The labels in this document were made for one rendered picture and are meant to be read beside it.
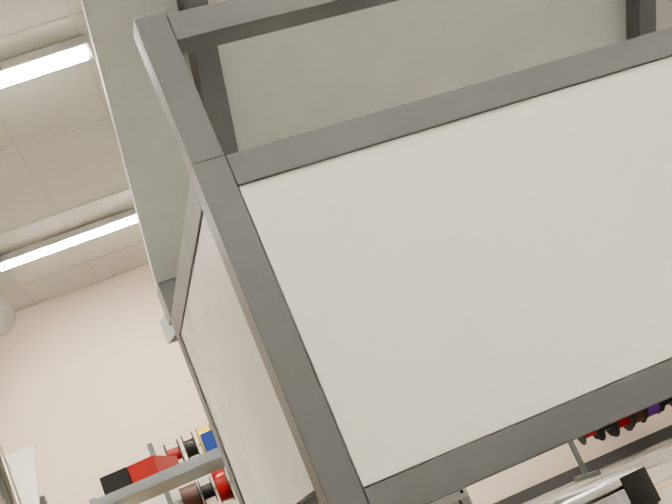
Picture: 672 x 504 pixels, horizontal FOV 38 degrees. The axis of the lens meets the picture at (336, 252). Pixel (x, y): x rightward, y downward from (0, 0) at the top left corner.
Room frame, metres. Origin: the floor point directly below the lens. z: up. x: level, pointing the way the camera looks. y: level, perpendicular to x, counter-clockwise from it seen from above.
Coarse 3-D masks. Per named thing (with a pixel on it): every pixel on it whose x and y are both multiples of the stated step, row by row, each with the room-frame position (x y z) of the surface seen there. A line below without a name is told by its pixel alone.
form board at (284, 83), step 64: (128, 0) 1.30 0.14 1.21; (448, 0) 1.56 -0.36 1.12; (512, 0) 1.62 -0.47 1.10; (576, 0) 1.68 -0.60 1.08; (128, 64) 1.36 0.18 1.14; (256, 64) 1.46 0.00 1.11; (320, 64) 1.51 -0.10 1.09; (384, 64) 1.57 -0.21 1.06; (448, 64) 1.63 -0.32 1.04; (512, 64) 1.69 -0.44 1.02; (128, 128) 1.41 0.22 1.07; (256, 128) 1.52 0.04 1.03
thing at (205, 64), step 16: (176, 0) 1.33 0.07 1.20; (192, 0) 1.31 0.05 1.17; (640, 0) 1.71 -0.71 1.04; (640, 16) 1.73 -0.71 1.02; (640, 32) 1.75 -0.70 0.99; (208, 48) 1.37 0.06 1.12; (192, 64) 1.39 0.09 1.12; (208, 64) 1.38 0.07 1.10; (208, 80) 1.39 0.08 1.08; (208, 96) 1.41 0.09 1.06; (224, 96) 1.42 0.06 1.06; (208, 112) 1.42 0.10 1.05; (224, 112) 1.44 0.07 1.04; (224, 128) 1.45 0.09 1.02; (224, 144) 1.47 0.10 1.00
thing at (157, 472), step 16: (208, 432) 4.79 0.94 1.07; (208, 448) 4.79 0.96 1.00; (144, 464) 4.79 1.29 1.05; (160, 464) 4.85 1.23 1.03; (176, 464) 5.09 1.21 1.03; (192, 464) 4.73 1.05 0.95; (208, 464) 4.82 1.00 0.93; (224, 464) 5.11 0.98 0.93; (112, 480) 4.79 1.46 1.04; (128, 480) 4.79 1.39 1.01; (144, 480) 4.72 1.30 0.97; (160, 480) 4.72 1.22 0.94; (176, 480) 4.90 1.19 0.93; (192, 480) 5.20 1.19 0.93; (112, 496) 4.71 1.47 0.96; (128, 496) 4.71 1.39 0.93; (144, 496) 4.99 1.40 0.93
